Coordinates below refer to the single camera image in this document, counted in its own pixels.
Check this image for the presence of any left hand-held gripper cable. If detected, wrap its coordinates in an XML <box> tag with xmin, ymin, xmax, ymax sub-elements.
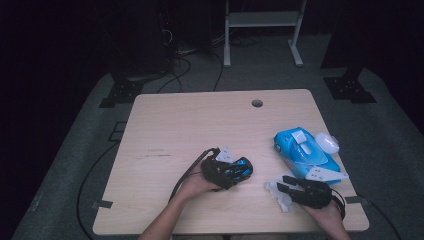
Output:
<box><xmin>168</xmin><ymin>147</ymin><xmax>221</xmax><ymax>203</ymax></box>

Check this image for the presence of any black stand base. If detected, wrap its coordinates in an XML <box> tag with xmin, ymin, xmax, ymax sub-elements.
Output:
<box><xmin>320</xmin><ymin>64</ymin><xmax>378</xmax><ymax>104</ymax></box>
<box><xmin>98</xmin><ymin>78</ymin><xmax>145</xmax><ymax>109</ymax></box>

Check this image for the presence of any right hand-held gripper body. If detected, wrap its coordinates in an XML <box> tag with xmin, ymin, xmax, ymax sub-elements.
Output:
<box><xmin>291</xmin><ymin>166</ymin><xmax>349</xmax><ymax>210</ymax></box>

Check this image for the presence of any white wet wipe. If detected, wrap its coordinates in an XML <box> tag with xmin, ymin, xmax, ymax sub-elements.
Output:
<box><xmin>263</xmin><ymin>178</ymin><xmax>296</xmax><ymax>214</ymax></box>

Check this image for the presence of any thin black floor cable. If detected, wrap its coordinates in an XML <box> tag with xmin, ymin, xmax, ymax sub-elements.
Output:
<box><xmin>213</xmin><ymin>53</ymin><xmax>224</xmax><ymax>93</ymax></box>

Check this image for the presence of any long black floor cable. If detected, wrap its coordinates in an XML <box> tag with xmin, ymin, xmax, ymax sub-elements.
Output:
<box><xmin>76</xmin><ymin>141</ymin><xmax>121</xmax><ymax>240</ymax></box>

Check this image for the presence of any blue toy car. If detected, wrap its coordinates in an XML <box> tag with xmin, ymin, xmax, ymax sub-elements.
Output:
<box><xmin>219</xmin><ymin>157</ymin><xmax>254</xmax><ymax>188</ymax></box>

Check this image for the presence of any blue wet wipes pack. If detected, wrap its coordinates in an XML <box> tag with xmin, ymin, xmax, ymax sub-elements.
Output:
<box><xmin>273</xmin><ymin>126</ymin><xmax>343</xmax><ymax>186</ymax></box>

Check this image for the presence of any white metal stand frame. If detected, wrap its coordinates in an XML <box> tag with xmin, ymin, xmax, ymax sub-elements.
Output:
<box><xmin>223</xmin><ymin>0</ymin><xmax>308</xmax><ymax>68</ymax></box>

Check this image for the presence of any looped black floor cable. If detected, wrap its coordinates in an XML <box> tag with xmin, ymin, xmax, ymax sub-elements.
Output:
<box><xmin>156</xmin><ymin>56</ymin><xmax>193</xmax><ymax>94</ymax></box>

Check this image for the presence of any grey table bracket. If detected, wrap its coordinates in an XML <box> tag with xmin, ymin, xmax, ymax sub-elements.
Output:
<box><xmin>344</xmin><ymin>195</ymin><xmax>370</xmax><ymax>205</ymax></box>
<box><xmin>91</xmin><ymin>199</ymin><xmax>114</xmax><ymax>210</ymax></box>

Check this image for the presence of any person's left hand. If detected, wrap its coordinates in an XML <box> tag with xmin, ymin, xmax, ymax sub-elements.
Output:
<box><xmin>177</xmin><ymin>164</ymin><xmax>222</xmax><ymax>202</ymax></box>

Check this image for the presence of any dark equipment cabinet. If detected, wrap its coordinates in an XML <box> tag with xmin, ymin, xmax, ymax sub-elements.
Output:
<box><xmin>109</xmin><ymin>0</ymin><xmax>178</xmax><ymax>76</ymax></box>

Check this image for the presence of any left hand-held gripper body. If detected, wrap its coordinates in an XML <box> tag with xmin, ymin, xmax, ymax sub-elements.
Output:
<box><xmin>200</xmin><ymin>146</ymin><xmax>236</xmax><ymax>191</ymax></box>

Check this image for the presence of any hand-held gripper cable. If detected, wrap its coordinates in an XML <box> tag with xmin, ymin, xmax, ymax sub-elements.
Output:
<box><xmin>168</xmin><ymin>147</ymin><xmax>221</xmax><ymax>203</ymax></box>
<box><xmin>329</xmin><ymin>188</ymin><xmax>347</xmax><ymax>221</ymax></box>

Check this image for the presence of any right hand-held gripper cable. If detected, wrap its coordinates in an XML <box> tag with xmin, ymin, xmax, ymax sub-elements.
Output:
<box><xmin>329</xmin><ymin>188</ymin><xmax>347</xmax><ymax>221</ymax></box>

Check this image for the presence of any person's right hand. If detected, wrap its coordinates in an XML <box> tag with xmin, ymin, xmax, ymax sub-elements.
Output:
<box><xmin>299</xmin><ymin>202</ymin><xmax>345</xmax><ymax>232</ymax></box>

